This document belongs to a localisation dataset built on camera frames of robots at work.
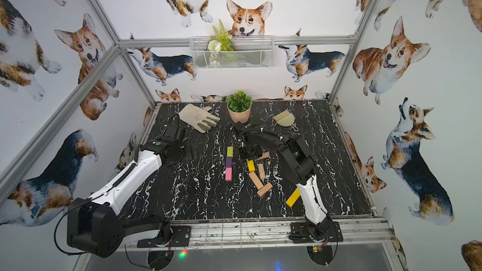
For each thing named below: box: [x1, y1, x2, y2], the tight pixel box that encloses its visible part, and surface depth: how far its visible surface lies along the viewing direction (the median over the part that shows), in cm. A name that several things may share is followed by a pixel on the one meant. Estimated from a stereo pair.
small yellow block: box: [246, 159, 256, 172], surface depth 94 cm
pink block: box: [225, 166, 233, 181], surface depth 92 cm
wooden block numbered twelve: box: [256, 182, 274, 197], surface depth 87 cm
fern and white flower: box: [207, 18, 235, 53], surface depth 84 cm
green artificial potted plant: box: [226, 90, 253, 113], surface depth 105 cm
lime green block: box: [226, 146, 234, 158], surface depth 99 cm
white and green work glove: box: [178, 103, 221, 134], surface depth 116 cm
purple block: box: [225, 156, 233, 168], surface depth 97 cm
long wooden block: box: [248, 171, 264, 191], surface depth 90 cm
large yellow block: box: [285, 187, 301, 208], surface depth 84 cm
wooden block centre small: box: [257, 163, 266, 180], surface depth 92 cm
